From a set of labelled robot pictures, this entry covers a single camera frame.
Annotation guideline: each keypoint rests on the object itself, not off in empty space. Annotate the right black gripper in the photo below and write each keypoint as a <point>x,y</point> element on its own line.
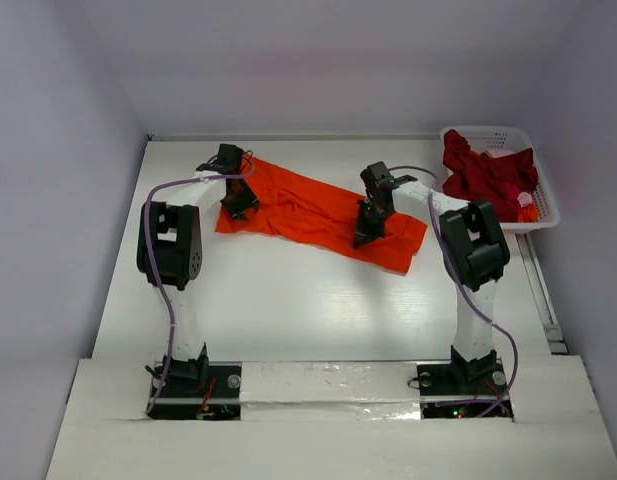
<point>374,213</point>

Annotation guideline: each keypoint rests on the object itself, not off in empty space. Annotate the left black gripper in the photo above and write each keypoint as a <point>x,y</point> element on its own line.
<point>238,211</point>

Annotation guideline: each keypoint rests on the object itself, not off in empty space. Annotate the orange t shirt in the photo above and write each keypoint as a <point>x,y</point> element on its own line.
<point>307,211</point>

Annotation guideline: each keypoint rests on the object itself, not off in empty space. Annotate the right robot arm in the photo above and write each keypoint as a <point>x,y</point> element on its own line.
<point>474,252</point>

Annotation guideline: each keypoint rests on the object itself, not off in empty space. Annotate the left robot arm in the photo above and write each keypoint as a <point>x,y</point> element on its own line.
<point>170,255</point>

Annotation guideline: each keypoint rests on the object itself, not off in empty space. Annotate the dark red t shirt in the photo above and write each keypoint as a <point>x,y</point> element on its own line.
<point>469,178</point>

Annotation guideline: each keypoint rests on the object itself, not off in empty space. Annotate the white plastic basket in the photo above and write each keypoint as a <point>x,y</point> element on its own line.
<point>482,138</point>

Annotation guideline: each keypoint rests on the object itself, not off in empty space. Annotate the pink garment in basket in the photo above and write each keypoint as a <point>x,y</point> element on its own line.
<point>515,176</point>

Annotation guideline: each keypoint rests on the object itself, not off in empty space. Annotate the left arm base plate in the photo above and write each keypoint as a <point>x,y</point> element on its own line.
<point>186,399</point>

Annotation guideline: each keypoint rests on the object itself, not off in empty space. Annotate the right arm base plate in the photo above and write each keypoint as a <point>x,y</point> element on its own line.
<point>444,397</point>

